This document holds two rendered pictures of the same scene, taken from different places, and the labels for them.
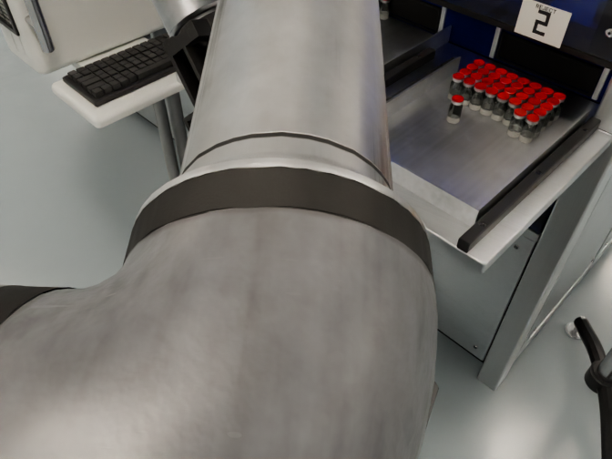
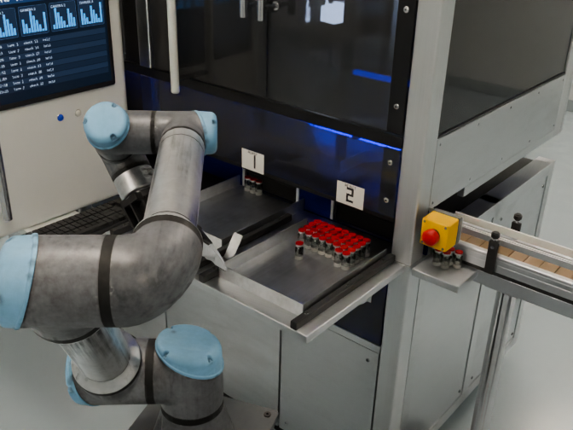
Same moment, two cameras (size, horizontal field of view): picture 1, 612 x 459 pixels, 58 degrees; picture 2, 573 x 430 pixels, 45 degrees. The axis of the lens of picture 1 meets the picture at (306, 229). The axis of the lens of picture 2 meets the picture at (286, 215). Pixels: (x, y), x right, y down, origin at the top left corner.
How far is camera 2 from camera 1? 0.78 m
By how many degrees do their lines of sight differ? 20
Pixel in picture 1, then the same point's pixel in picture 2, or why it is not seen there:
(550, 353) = not seen: outside the picture
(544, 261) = (387, 368)
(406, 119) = (267, 258)
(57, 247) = not seen: outside the picture
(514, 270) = (370, 381)
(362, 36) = (190, 192)
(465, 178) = (302, 290)
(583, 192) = (397, 307)
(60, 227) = not seen: outside the picture
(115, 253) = (23, 410)
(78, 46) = (26, 217)
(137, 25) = (72, 201)
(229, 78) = (155, 201)
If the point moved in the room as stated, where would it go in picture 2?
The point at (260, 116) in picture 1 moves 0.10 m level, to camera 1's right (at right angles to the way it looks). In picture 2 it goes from (162, 208) to (236, 206)
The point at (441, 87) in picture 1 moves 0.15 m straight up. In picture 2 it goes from (293, 238) to (295, 188)
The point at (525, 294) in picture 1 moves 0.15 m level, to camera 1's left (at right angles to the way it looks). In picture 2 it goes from (382, 402) to (330, 404)
